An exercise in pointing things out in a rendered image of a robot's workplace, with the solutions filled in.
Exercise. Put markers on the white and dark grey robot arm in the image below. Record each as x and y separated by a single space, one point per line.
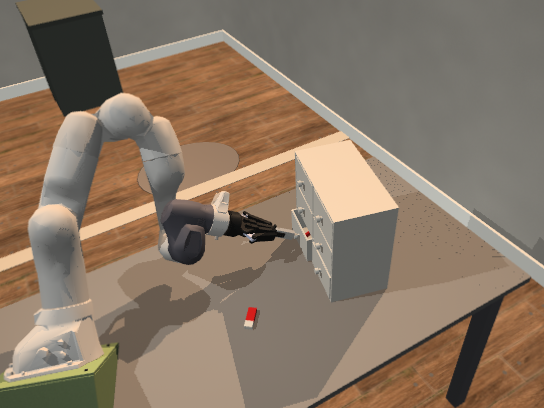
65 336

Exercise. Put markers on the white chest of drawers with wooden top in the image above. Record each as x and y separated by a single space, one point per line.
363 213

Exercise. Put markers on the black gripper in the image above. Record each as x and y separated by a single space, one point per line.
254 228

